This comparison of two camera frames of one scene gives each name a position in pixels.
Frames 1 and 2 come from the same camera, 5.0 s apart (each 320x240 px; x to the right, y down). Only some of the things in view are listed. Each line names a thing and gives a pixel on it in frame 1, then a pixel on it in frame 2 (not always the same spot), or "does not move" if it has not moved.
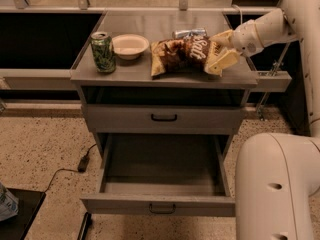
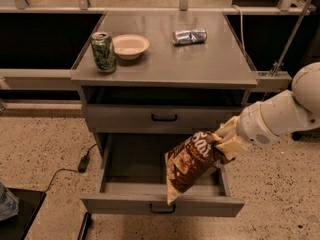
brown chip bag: x=188 y=54 → x=190 y=160
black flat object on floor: x=85 y=226 does not move
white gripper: x=245 y=37 → x=252 y=126
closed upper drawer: x=165 y=118 does not move
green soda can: x=103 y=51 does not move
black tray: x=29 y=201 does not move
